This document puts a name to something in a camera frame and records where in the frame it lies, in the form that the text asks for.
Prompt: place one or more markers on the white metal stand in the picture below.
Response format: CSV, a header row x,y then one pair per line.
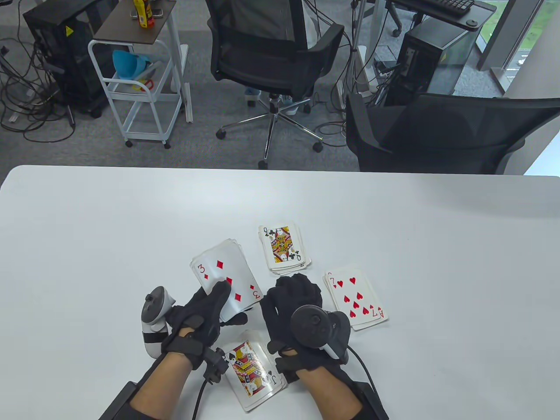
x,y
362,61

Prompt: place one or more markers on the black keyboard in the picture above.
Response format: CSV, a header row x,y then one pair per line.
x,y
442,4

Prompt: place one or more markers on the white power strip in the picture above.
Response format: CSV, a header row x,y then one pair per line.
x,y
386,73

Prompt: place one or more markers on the person's right forearm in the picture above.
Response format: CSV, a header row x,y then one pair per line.
x,y
330,396

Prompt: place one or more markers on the black computer tower glass panel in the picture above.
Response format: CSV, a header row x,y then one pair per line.
x,y
424,57

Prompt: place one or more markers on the deck of playing cards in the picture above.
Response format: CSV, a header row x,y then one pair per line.
x,y
210,250

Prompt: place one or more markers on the pile of spades cards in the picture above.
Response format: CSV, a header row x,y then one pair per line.
x,y
258,372

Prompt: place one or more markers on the person's left hand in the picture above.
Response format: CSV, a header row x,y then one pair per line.
x,y
194,326

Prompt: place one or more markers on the black chair leg with castor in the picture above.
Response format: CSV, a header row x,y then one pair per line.
x,y
396,32

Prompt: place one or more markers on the black forearm sensor box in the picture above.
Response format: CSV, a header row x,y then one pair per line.
x,y
118,402
372,402

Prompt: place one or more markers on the blue plastic funnel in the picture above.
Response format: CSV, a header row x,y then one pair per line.
x,y
127,65

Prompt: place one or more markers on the black computer tower yellow sticker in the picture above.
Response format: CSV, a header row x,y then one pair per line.
x,y
65,65

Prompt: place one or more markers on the black mesh office chair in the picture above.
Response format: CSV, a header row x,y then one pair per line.
x,y
437,140

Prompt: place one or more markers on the orange red bottle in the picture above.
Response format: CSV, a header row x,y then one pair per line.
x,y
150,17

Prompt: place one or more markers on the pile of clubs cards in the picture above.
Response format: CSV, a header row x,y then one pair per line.
x,y
284,249

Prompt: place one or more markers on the white rolling cart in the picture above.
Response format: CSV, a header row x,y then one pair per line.
x,y
144,97

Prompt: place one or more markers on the red diamonds playing card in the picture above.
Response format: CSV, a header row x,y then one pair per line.
x,y
236,271

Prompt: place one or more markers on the grey white handheld controller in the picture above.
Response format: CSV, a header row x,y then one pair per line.
x,y
152,308
313,326

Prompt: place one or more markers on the white side table brown top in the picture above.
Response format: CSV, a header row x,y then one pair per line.
x,y
131,30

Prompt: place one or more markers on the pile of hearts cards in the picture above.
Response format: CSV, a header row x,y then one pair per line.
x,y
356,293

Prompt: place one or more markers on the black chair with chrome base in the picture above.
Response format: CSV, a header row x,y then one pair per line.
x,y
267,65

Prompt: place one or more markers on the yellow bottle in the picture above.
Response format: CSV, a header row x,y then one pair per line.
x,y
141,13

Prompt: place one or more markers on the dark grey desk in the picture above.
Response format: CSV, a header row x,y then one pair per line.
x,y
479,11

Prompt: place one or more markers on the person's right hand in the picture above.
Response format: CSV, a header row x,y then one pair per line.
x,y
288,297

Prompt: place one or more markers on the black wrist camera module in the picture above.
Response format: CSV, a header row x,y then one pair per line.
x,y
215,365
286,369

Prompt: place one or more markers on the red yellow plastic toy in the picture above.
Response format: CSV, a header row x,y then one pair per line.
x,y
144,84

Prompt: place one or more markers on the person's left forearm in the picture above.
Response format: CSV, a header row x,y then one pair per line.
x,y
159,387

